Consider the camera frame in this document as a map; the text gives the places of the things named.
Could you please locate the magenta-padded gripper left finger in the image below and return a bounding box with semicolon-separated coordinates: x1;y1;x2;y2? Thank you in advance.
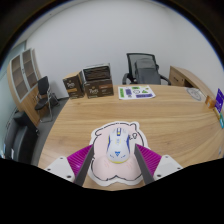
44;143;96;188

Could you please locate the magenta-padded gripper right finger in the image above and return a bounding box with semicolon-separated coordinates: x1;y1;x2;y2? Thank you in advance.
133;143;184;186

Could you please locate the white and blue computer mouse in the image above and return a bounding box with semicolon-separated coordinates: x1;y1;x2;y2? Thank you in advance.
105;126;132;165

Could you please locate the pink pig-shaped mouse pad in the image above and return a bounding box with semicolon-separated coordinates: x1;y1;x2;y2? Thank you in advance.
88;120;149;187

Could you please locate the black sofa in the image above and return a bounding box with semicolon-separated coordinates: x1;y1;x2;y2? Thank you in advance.
2;111;41;166

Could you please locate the white sheet with coloured shapes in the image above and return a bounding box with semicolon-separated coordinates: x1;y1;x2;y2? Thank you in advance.
117;85;157;101

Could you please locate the small dark brown carton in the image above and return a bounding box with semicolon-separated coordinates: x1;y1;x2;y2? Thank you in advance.
62;70;86;100

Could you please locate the purple card package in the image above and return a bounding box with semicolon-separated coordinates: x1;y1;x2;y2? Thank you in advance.
214;87;224;114

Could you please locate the large dark brown carton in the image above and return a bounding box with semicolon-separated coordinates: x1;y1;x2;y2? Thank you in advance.
81;63;115;99

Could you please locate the wooden side desk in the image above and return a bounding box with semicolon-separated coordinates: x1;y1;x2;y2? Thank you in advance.
168;65;214;98

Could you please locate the black mesh office chair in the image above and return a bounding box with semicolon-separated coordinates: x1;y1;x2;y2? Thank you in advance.
121;52;172;86

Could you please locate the wooden shelf cabinet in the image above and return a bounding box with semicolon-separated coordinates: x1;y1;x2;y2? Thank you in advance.
7;48;43;128

